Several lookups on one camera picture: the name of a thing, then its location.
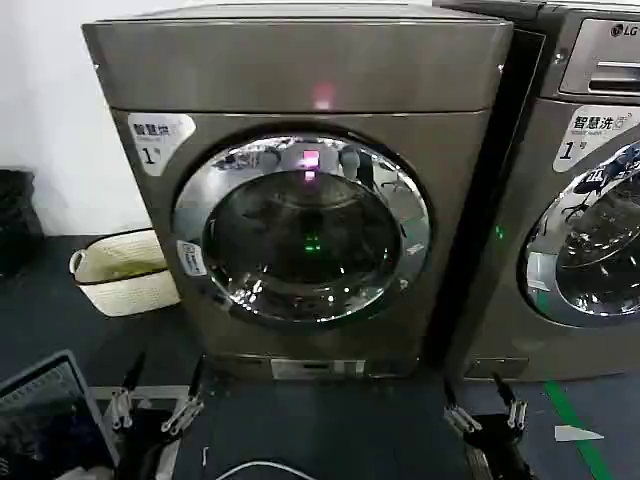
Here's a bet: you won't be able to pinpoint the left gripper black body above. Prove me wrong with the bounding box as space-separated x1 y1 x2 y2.
118 407 175 472

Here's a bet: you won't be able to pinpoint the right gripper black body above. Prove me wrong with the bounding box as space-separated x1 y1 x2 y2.
463 412 526 454

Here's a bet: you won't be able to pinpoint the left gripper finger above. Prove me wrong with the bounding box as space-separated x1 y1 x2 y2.
159 354 207 436
111 351 147 432

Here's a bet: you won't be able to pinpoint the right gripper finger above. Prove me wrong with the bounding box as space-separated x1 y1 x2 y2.
492 372 528 431
443 377 483 436

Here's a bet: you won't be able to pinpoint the grey plastic laundry basket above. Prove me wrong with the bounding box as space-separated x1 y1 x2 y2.
0 348 121 480

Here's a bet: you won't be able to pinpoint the green floor tape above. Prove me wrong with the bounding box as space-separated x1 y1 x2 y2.
543 379 619 480

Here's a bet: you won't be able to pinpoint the white paper scrap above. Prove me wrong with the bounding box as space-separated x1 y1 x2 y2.
553 424 606 444

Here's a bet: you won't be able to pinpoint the dark clothes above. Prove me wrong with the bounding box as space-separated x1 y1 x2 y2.
0 407 107 480

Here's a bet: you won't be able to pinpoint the white woven laundry basket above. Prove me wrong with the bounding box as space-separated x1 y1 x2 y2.
68 228 182 318

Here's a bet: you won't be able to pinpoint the yellowish cloth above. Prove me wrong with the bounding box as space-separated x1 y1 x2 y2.
105 258 167 282

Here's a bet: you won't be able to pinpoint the small white dryer sticker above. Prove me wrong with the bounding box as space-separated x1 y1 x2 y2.
176 239 209 278

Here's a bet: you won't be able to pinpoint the round chrome-rimmed dryer door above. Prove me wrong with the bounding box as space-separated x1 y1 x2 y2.
517 142 640 329

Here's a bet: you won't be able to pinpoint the grey dryer with drawer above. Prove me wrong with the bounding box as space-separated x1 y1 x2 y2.
432 0 640 384

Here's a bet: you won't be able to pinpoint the round glass dryer door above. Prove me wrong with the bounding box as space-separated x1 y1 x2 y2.
172 130 432 325

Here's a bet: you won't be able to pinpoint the large white dryer sticker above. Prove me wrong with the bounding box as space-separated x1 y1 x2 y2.
128 112 197 178
551 103 638 174

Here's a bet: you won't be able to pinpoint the grey front-loading dryer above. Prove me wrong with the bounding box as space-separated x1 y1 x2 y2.
81 14 547 384

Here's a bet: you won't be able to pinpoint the silver dryer drawer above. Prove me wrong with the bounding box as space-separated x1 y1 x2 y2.
558 18 640 97

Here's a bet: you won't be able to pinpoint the white cable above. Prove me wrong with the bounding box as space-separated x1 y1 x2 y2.
214 458 324 480

